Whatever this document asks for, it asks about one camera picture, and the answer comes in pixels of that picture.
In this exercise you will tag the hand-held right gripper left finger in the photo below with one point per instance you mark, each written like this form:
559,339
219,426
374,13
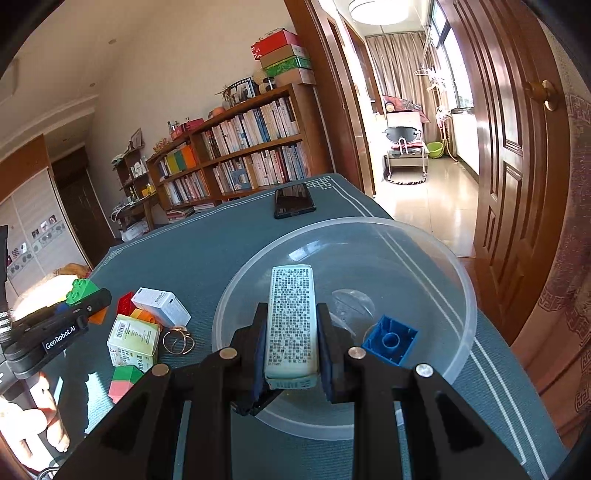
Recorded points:
258,360

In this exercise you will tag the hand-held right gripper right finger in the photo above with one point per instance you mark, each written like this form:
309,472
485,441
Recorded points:
327,360

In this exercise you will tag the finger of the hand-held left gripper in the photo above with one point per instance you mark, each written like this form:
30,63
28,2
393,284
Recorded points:
92,302

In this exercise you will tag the red building block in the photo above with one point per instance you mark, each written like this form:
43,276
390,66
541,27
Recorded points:
125,304

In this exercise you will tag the yellow orange building block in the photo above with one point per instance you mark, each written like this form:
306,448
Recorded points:
143,315

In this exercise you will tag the long white printed box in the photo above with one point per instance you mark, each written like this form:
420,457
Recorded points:
292,318

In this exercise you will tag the yellow white medicine box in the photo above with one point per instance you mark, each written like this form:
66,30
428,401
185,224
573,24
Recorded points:
131,339

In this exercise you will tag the clear plastic bowl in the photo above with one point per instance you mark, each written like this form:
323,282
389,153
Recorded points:
415,277

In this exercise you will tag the teal covered desktop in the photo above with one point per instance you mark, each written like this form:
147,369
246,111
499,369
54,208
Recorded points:
194,249

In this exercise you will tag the person's left hand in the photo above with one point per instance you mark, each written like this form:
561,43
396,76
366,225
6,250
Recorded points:
37,429

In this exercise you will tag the tan cloth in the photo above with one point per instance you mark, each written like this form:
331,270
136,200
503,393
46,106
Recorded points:
51,288

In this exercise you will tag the blue building block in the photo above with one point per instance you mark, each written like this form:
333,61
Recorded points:
390,341

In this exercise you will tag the white cardboard box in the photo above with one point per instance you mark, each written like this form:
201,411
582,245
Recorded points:
159,304

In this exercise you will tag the green pink building block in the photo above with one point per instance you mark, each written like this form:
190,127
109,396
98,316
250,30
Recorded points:
124,383

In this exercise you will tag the white sliding wardrobe door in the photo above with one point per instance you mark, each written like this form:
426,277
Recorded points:
32,221

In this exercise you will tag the small wooden shelf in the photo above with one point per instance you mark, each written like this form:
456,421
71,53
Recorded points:
134,184

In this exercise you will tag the stack of books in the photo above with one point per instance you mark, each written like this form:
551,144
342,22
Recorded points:
182,213

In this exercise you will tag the black smartphone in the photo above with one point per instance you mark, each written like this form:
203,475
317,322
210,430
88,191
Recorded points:
294,199

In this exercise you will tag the pink box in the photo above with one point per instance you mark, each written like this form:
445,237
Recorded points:
190,127

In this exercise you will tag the rows of shelved books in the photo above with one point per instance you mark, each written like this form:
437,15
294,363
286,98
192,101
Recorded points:
254,134

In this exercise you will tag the green plastic basin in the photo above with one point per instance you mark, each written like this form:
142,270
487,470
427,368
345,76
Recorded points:
434,150

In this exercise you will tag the black chair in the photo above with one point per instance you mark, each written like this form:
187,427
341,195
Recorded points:
402,136

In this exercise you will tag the large wooden bookshelf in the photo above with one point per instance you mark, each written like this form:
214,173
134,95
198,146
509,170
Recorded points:
304,124

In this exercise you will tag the dried plant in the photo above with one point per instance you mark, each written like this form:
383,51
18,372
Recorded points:
225,94

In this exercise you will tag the wooden door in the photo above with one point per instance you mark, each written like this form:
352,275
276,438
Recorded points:
503,184

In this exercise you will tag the tan cardboard box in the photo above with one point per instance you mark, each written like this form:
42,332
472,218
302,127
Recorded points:
295,77

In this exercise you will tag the white drying rack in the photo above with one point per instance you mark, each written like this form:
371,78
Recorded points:
436,92

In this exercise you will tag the green cardboard box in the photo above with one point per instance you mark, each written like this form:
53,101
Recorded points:
288,67

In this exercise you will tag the beige window curtain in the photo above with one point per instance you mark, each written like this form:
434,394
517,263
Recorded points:
397,69

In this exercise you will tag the brown cardboard box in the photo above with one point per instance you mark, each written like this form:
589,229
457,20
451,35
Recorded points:
284,56

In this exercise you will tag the red cardboard box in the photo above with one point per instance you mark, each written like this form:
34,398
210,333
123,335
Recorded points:
274,41

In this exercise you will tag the balcony window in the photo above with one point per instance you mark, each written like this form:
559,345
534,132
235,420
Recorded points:
455,55

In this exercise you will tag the brass door knob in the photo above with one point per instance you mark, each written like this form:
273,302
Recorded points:
541,94

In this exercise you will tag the round ceiling lamp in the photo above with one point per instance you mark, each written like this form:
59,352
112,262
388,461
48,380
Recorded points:
388,10

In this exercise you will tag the film strip picture frame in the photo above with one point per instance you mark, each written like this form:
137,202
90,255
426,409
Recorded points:
244,90

